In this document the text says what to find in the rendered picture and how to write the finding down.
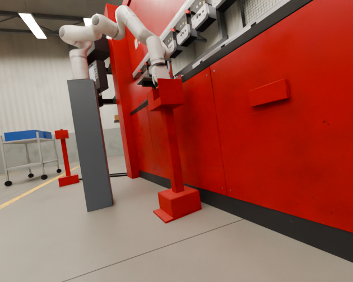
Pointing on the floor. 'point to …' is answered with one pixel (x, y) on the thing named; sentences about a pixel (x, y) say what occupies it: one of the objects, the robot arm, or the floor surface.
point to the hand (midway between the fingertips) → (164, 92)
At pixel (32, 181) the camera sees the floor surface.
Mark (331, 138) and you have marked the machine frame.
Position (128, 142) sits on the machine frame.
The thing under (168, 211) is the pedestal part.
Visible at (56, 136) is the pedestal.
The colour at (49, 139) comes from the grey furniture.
